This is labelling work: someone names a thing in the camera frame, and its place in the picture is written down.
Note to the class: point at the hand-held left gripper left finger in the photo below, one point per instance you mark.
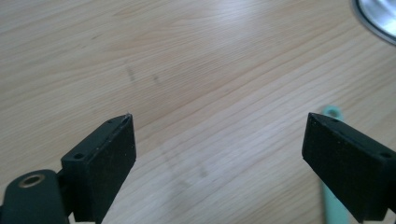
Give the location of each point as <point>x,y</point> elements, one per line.
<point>102,161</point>

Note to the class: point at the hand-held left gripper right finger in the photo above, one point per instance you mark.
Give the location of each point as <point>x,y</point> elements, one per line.
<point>348,168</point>

